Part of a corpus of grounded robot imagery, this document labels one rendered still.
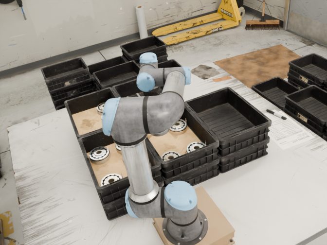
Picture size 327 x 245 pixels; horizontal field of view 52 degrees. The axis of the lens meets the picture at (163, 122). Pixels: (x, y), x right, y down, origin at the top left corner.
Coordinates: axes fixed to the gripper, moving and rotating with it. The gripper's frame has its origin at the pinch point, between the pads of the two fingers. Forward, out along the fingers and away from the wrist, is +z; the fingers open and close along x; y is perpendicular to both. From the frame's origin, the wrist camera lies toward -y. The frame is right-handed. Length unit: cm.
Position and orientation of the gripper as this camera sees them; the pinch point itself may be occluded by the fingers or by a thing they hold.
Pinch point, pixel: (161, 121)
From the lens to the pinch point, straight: 164.2
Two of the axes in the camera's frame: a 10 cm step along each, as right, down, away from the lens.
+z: 1.1, 8.0, 6.0
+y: -9.3, -1.3, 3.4
